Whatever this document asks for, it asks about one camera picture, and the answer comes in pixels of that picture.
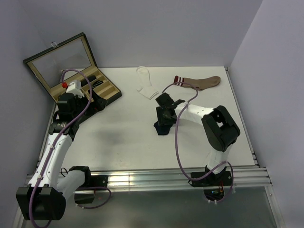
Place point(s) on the black rolled sock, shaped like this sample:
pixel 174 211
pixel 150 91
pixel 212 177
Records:
pixel 90 79

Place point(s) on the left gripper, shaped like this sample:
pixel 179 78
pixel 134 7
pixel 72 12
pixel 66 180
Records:
pixel 98 105

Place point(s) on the striped rolled sock right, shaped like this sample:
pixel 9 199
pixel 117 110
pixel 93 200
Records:
pixel 97 83

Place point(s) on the aluminium frame rail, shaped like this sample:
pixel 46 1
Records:
pixel 173 179

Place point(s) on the tan sock with red cuff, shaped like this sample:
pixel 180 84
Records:
pixel 198 84

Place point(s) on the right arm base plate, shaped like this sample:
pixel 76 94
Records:
pixel 223 178

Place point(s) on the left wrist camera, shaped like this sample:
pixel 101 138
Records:
pixel 75 88

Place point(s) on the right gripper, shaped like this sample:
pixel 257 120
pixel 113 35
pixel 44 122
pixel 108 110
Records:
pixel 161 120

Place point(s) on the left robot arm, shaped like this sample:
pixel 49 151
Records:
pixel 45 196

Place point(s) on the white sock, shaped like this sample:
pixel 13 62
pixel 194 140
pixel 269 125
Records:
pixel 145 87

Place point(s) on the black compartment storage box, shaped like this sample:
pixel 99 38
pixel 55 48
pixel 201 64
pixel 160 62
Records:
pixel 56 67

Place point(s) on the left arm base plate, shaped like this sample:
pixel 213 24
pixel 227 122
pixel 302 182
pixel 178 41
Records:
pixel 94 182

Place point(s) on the navy blue sock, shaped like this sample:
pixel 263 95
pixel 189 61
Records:
pixel 162 130

